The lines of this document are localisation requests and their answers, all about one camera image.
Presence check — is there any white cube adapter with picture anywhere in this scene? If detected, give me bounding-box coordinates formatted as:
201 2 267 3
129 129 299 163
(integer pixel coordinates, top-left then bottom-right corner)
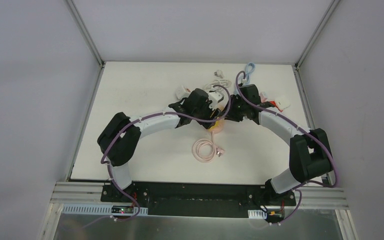
174 85 192 100

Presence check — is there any red cube adapter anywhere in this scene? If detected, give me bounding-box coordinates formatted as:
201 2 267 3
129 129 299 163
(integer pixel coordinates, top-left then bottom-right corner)
264 101 277 109

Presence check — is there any yellow cube adapter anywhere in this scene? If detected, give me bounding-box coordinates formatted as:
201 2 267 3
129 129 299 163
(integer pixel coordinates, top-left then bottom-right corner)
208 121 220 132

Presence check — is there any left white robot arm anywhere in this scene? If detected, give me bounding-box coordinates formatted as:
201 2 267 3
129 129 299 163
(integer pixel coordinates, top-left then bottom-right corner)
97 88 233 203

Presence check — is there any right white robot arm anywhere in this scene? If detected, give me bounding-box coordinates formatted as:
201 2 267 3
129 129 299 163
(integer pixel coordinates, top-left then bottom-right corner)
225 70 335 205

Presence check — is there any white pink small adapter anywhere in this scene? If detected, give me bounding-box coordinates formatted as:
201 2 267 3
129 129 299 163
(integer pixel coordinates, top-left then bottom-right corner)
259 91 269 103

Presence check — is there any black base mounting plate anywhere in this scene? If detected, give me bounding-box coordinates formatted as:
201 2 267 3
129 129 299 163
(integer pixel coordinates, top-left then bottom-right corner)
100 181 297 219

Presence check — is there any light blue cord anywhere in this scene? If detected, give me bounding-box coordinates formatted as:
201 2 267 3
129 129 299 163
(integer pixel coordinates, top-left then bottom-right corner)
238 62 256 88

